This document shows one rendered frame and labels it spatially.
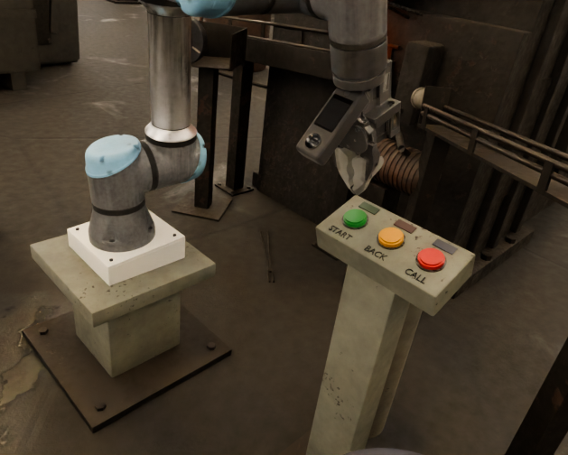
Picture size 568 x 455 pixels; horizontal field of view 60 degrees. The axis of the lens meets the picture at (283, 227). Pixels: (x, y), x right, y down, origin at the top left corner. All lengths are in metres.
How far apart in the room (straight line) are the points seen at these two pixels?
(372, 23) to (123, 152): 0.62
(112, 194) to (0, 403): 0.57
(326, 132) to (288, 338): 0.90
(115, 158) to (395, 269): 0.62
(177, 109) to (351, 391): 0.68
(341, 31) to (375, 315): 0.45
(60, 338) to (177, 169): 0.59
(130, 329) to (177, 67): 0.62
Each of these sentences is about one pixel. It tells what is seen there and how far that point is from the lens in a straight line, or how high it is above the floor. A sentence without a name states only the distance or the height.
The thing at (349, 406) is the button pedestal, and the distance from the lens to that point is 1.00.
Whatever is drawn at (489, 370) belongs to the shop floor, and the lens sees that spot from 1.60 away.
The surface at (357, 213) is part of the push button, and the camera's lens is 0.85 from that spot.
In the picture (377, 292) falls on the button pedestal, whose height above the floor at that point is 0.52.
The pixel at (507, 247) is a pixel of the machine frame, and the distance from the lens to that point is 2.14.
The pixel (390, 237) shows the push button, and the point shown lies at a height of 0.61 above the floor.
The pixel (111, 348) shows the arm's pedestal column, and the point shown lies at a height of 0.12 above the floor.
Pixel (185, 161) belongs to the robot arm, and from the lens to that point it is 1.15.
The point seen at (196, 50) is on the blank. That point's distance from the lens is 1.84.
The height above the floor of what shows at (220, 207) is 0.01.
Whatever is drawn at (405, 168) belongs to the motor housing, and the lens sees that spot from 1.42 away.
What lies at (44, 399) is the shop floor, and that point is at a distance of 1.35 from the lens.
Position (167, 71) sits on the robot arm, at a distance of 1.07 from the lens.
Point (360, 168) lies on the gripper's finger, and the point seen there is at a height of 0.71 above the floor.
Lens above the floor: 0.99
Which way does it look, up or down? 29 degrees down
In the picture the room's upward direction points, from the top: 8 degrees clockwise
